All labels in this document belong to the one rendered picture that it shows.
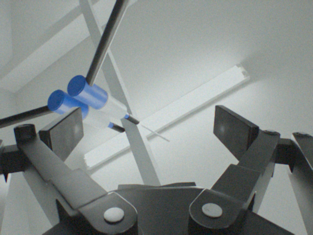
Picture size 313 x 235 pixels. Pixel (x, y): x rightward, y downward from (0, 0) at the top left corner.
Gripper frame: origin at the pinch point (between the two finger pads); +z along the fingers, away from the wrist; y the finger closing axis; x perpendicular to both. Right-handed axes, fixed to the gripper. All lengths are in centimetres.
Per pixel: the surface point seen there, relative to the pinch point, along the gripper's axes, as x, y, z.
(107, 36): 10.6, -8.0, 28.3
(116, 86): -6, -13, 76
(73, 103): -5.9, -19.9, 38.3
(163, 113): -29, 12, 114
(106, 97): -5.0, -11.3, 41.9
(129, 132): -22, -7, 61
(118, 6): 15.6, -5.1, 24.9
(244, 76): -4, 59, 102
